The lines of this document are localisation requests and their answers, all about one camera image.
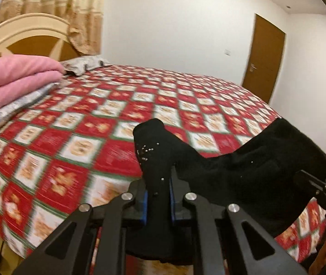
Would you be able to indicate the red checkered bedspread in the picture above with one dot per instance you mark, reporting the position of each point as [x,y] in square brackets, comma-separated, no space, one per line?
[65,149]

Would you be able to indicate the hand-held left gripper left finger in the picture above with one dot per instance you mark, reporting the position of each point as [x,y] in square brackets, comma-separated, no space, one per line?
[143,209]

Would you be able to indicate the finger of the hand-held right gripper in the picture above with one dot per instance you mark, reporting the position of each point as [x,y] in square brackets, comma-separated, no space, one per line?
[312,183]

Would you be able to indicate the cream wooden headboard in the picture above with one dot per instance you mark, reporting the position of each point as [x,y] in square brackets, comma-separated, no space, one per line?
[22,24]

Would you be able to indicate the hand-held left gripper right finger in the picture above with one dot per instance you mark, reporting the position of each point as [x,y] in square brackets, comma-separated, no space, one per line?
[172,206]

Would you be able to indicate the folded pink blanket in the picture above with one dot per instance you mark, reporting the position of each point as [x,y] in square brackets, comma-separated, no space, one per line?
[8,83]

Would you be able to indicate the white wall switch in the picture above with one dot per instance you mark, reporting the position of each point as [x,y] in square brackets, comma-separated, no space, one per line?
[227,52]

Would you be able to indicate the grey patterned pillow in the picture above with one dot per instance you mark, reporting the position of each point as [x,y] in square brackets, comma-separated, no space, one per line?
[16,108]
[85,63]

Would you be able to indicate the beige curtain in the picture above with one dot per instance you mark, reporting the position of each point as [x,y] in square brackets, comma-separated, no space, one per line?
[65,5]

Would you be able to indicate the black pants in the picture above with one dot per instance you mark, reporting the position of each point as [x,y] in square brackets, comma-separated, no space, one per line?
[237,172]

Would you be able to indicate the brown wooden door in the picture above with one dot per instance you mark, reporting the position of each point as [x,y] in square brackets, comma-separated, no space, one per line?
[266,57]

